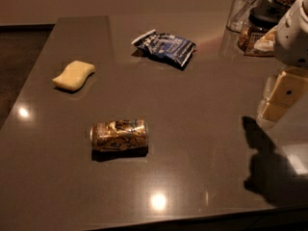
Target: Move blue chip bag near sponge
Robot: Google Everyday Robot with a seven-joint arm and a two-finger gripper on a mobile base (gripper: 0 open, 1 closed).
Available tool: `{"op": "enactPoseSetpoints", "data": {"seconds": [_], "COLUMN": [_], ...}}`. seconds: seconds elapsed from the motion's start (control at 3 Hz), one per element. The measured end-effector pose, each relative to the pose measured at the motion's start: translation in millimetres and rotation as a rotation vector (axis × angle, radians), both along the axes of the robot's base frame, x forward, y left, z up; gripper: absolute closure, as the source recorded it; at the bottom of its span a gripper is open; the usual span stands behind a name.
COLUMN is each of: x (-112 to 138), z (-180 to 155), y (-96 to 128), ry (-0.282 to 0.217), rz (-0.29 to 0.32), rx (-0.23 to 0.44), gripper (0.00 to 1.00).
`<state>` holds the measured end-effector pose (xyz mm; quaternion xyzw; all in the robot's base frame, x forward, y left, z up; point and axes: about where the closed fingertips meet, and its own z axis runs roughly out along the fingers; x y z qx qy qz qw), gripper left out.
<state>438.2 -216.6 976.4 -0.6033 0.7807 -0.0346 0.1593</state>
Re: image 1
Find blue chip bag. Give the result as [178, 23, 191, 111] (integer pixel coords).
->
[131, 29, 195, 69]

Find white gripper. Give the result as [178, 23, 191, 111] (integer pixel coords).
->
[263, 0, 308, 108]

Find black-lidded snack jar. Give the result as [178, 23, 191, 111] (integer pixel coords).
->
[238, 5, 284, 56]

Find gold soda can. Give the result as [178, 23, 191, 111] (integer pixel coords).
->
[90, 118, 148, 152]

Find clear glass jar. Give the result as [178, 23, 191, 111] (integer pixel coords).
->
[226, 0, 262, 33]

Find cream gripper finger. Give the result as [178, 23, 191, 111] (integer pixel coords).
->
[256, 100, 288, 129]

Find yellow sponge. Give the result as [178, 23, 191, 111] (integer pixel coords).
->
[52, 61, 95, 91]

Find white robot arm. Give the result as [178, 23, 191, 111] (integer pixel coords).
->
[254, 0, 308, 128]

